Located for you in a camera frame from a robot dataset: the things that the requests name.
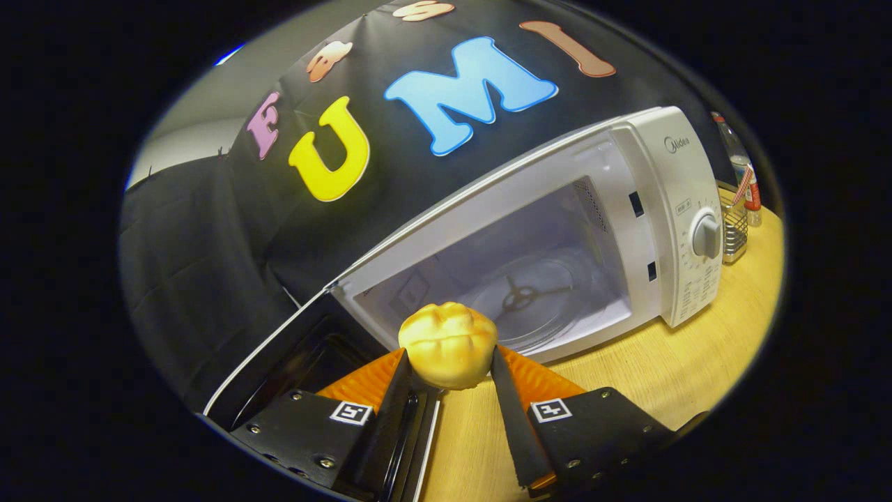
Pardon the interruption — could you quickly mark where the red striped straw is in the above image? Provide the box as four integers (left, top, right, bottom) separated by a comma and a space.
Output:
732, 166, 755, 206

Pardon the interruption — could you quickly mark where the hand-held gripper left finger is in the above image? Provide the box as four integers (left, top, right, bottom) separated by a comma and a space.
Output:
230, 347, 413, 499

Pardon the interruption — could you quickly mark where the yellow bread bun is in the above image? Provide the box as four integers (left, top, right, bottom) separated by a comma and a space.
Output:
398, 302, 498, 390

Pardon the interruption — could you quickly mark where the metal wire mesh holder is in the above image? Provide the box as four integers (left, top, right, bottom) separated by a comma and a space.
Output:
718, 183, 750, 264

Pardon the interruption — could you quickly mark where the white microwave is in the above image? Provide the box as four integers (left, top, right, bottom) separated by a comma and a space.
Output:
202, 106, 726, 502

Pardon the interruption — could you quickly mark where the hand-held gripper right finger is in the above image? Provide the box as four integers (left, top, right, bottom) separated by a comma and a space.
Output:
491, 345, 675, 497

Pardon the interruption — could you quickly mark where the clear plastic bottle red label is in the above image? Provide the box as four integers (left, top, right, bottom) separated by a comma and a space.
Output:
711, 112, 762, 227

